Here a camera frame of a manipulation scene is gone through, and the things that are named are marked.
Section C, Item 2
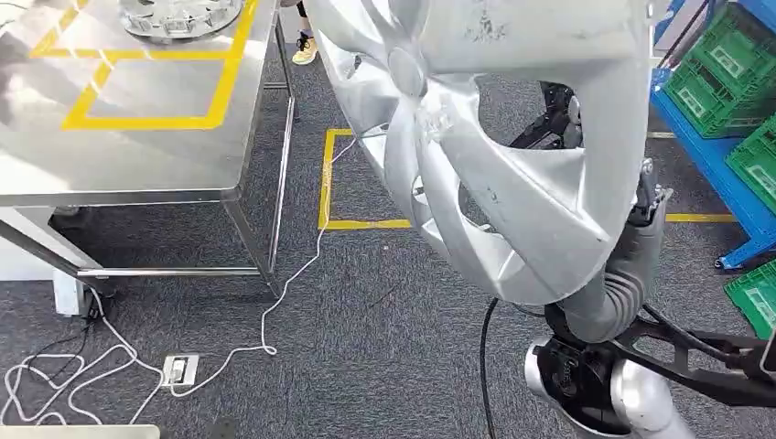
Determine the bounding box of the yellow floor tape square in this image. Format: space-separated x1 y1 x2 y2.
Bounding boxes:
645 130 737 223
318 127 414 232

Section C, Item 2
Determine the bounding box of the long white cable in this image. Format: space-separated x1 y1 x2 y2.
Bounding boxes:
169 134 360 398

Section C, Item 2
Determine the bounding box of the blue metal shelf rack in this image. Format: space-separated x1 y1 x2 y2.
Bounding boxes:
650 0 776 271

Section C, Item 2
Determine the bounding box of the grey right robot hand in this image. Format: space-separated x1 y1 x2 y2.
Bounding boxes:
560 158 675 345

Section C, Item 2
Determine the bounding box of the looped white cable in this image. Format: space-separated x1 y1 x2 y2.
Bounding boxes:
0 289 166 426

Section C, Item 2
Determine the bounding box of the pale flat board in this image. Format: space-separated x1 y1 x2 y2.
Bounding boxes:
0 424 162 439

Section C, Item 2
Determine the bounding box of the silver plastic wheel hubcap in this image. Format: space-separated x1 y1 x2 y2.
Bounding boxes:
303 0 656 307
118 0 245 44

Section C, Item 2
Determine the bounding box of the steel floor socket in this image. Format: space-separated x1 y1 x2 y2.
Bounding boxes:
160 354 200 388

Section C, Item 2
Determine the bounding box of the person with yellow shoes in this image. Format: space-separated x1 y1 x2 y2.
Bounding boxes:
290 0 320 67

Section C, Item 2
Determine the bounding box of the white box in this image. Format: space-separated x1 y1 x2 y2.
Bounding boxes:
51 269 92 317

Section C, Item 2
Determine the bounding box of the green plastic crate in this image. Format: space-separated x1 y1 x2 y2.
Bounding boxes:
662 57 776 141
725 113 776 214
689 1 776 83

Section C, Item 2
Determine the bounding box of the stainless steel table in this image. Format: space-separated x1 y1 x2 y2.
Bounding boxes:
0 0 298 298

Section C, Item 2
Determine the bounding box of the black power adapter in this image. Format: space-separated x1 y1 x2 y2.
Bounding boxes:
84 289 105 324

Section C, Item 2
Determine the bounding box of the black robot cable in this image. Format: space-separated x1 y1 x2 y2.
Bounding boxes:
479 296 502 439

